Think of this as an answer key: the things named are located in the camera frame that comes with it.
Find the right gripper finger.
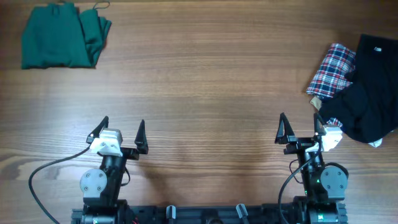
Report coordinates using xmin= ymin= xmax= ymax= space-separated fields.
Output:
xmin=275 ymin=113 xmax=295 ymax=144
xmin=313 ymin=113 xmax=325 ymax=136

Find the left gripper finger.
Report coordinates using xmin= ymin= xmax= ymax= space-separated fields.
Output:
xmin=86 ymin=116 xmax=109 ymax=144
xmin=134 ymin=119 xmax=149 ymax=154

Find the black polo shirt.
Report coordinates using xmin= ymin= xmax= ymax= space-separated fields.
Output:
xmin=320 ymin=34 xmax=397 ymax=143

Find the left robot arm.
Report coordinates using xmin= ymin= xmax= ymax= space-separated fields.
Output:
xmin=71 ymin=116 xmax=149 ymax=224

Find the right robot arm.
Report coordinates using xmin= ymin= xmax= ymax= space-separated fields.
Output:
xmin=275 ymin=113 xmax=349 ymax=223

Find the brown paper tag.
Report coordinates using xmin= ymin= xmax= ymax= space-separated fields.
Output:
xmin=310 ymin=96 xmax=322 ymax=111

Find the red blue plaid shirt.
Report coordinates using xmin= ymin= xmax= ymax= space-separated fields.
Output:
xmin=306 ymin=44 xmax=356 ymax=116

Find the folded green garment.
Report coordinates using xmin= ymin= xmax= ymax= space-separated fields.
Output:
xmin=21 ymin=2 xmax=112 ymax=70

